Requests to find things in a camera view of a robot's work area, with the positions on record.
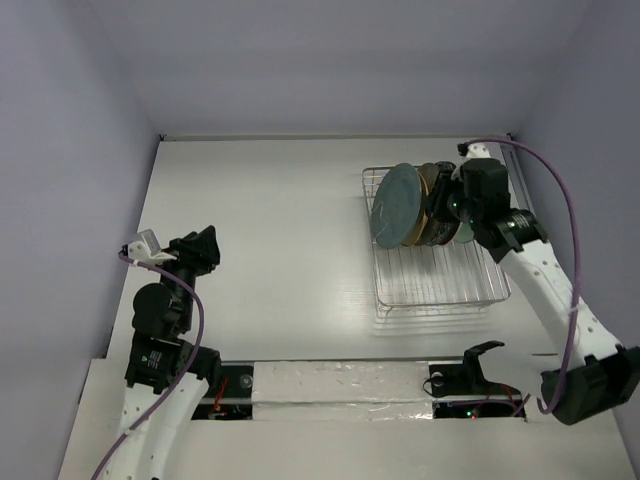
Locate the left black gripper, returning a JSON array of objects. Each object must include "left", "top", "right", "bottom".
[{"left": 153, "top": 224, "right": 219, "bottom": 329}]

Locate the grey reindeer plate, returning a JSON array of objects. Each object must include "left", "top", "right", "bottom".
[{"left": 401, "top": 163, "right": 439, "bottom": 247}]

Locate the blue floral white plate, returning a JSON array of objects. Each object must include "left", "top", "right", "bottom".
[{"left": 429, "top": 161, "right": 459, "bottom": 247}]

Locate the mint green flower plate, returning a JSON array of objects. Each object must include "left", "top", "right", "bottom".
[{"left": 453, "top": 222, "right": 475, "bottom": 244}]

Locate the plain teal plate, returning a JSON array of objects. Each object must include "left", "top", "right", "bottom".
[{"left": 370, "top": 163, "right": 422, "bottom": 249}]

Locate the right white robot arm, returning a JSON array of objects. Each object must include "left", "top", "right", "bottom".
[{"left": 427, "top": 158, "right": 639, "bottom": 425}]

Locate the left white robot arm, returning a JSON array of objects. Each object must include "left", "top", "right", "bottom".
[{"left": 92, "top": 226, "right": 222, "bottom": 479}]

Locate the white foam block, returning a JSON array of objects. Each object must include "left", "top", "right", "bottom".
[{"left": 251, "top": 361, "right": 433, "bottom": 422}]

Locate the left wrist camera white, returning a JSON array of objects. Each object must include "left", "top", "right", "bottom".
[{"left": 121, "top": 229, "right": 177, "bottom": 265}]

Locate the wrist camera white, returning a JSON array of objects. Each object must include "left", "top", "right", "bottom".
[
  {"left": 457, "top": 142, "right": 491, "bottom": 161},
  {"left": 121, "top": 229, "right": 177, "bottom": 265}
]

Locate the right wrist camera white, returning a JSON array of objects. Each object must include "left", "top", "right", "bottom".
[{"left": 457, "top": 142, "right": 491, "bottom": 161}]

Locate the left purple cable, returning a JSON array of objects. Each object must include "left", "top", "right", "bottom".
[{"left": 94, "top": 249, "right": 206, "bottom": 480}]

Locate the purple cable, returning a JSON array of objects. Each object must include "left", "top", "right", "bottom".
[
  {"left": 94, "top": 249, "right": 206, "bottom": 480},
  {"left": 479, "top": 137, "right": 584, "bottom": 415}
]

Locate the metal wire dish rack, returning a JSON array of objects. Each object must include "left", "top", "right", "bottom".
[{"left": 361, "top": 165, "right": 512, "bottom": 317}]

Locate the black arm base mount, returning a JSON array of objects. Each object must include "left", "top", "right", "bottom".
[{"left": 422, "top": 340, "right": 504, "bottom": 399}]

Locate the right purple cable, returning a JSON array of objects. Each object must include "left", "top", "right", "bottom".
[{"left": 479, "top": 137, "right": 584, "bottom": 415}]

